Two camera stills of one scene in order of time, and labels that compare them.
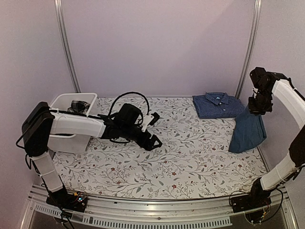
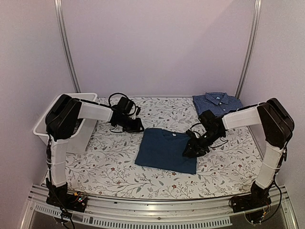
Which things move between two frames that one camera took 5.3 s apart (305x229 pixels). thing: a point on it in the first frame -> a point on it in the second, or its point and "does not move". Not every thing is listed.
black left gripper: x=149 y=146 -> x=137 y=127
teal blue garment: x=249 y=132 -> x=164 y=149
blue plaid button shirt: x=216 y=105 does not move
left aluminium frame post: x=58 y=10 does not move
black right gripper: x=253 y=109 -> x=196 y=146
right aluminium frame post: x=258 y=5 does not move
